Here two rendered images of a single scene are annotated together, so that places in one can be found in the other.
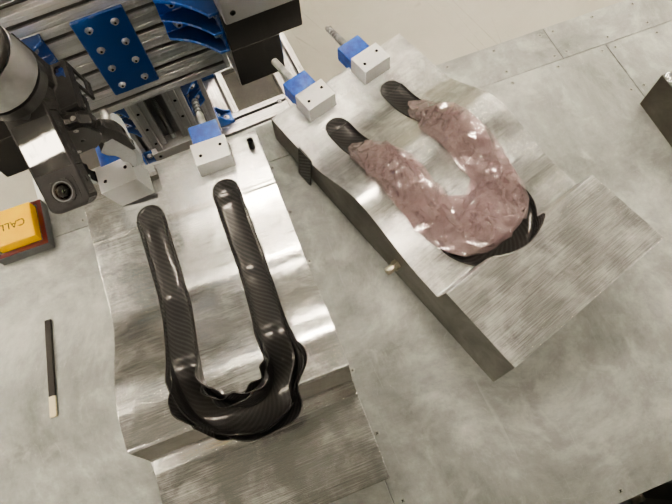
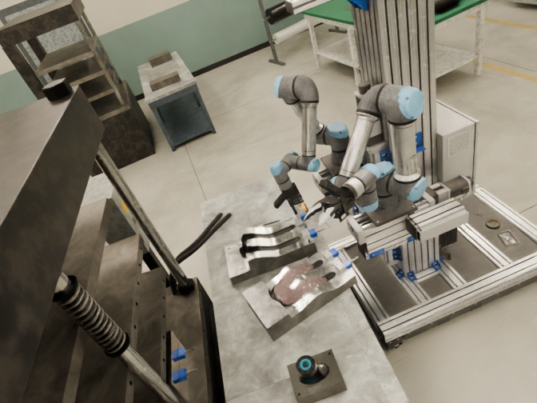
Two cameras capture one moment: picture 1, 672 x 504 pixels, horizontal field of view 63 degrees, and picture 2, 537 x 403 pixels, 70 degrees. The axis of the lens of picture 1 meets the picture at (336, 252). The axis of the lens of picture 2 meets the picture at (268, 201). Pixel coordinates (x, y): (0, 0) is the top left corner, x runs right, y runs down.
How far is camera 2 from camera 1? 176 cm
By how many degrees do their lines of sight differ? 61
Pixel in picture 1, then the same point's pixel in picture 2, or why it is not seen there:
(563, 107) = (333, 331)
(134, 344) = (262, 229)
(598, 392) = (241, 329)
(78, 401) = not seen: hidden behind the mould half
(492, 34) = not seen: outside the picture
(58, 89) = (294, 195)
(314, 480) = (232, 265)
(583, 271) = (261, 309)
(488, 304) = (256, 289)
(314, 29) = (516, 326)
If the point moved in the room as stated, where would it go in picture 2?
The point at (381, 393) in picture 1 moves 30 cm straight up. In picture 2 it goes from (251, 282) to (232, 245)
